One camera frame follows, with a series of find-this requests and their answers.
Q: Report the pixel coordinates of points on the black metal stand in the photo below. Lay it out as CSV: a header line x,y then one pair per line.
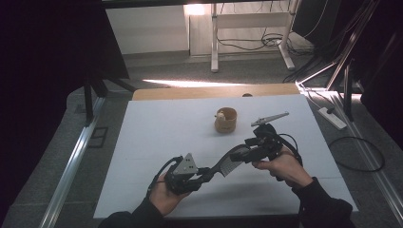
x,y
89,101
348,91

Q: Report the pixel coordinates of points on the dark floor socket plate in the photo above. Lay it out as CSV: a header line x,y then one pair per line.
x,y
98,137

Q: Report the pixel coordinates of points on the black computer case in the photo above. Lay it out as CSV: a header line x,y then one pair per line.
x,y
313,19

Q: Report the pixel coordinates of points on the black plastic knife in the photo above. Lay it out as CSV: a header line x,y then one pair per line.
x,y
226,164

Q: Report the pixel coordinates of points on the white foam board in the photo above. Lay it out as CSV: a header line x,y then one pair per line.
x,y
164,133

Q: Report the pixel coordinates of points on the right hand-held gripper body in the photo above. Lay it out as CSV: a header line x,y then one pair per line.
x,y
267,144

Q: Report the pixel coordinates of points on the aluminium rail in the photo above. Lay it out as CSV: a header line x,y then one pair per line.
x,y
364,133
74,158

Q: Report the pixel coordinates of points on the white power strip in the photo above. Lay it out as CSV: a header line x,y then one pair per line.
x,y
332,118

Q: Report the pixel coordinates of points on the round wooden cup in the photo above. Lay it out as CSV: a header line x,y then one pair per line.
x,y
226,124

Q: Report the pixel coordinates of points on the black curtain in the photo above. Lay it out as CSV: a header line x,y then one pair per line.
x,y
383,63
47,63

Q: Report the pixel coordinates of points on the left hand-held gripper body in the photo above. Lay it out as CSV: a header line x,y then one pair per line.
x,y
183,177

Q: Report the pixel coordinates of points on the white desk frame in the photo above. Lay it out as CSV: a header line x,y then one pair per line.
x,y
250,19

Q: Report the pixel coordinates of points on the wooden table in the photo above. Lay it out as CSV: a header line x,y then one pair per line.
x,y
196,92

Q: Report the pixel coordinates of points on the black plug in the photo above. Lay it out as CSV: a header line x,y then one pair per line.
x,y
330,110

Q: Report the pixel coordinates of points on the small pale toy figure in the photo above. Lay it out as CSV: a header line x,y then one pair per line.
x,y
220,117

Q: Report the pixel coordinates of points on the person's right hand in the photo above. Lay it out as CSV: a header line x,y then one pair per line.
x,y
286,167

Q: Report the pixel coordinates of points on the person's left hand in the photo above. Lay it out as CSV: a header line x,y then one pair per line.
x,y
163,199

